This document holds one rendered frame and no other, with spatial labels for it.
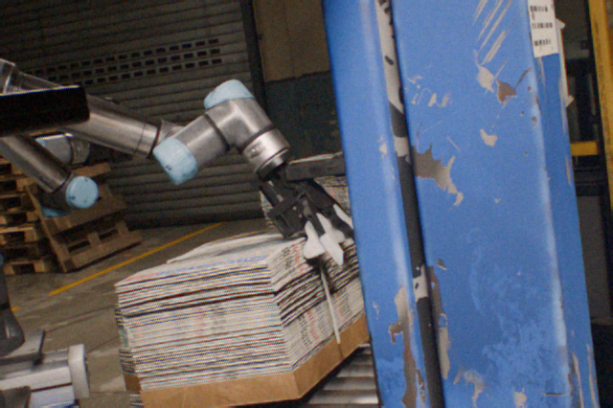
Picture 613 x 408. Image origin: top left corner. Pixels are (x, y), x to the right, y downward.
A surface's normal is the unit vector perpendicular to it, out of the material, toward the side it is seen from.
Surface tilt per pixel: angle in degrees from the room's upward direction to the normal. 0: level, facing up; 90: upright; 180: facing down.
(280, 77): 90
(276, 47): 90
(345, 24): 90
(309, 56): 90
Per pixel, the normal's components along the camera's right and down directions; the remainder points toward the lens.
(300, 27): -0.37, 0.18
